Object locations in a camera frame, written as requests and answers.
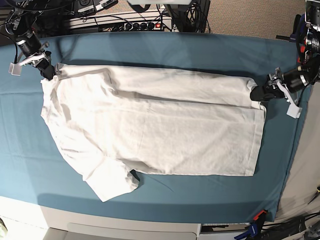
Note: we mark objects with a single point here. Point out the blue black clamp bottom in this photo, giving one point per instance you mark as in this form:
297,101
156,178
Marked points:
253,230

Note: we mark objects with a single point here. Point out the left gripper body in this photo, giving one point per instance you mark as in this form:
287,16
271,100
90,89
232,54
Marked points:
295,81

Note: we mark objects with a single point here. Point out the white cabinet under table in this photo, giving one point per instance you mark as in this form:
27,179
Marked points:
116,228

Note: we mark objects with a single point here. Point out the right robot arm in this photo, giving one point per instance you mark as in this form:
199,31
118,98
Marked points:
19,24

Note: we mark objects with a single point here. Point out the teal table cloth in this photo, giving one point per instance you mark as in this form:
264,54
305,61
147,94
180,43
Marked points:
32,169

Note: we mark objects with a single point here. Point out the orange black clamp bottom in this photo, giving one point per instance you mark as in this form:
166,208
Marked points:
261,214

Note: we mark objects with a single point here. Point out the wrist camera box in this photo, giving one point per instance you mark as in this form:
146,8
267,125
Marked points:
15,69
294,111

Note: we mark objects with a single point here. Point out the black power strip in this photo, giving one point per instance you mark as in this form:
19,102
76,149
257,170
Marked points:
144,26

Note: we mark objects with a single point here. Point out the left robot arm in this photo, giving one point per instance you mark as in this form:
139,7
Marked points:
306,36

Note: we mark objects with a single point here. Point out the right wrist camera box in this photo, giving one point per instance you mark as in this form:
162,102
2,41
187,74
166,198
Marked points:
15,69

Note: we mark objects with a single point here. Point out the blue black clamp top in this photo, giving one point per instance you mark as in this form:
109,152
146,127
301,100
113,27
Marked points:
292,38

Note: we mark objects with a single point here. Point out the blue black clamp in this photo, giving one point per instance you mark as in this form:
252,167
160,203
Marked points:
253,230
292,38

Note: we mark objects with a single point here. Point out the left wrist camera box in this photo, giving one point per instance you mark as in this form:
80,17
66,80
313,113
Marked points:
294,111

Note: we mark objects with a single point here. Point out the white T-shirt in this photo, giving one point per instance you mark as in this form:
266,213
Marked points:
109,120

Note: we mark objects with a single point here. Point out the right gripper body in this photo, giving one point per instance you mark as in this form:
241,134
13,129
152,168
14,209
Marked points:
33,52

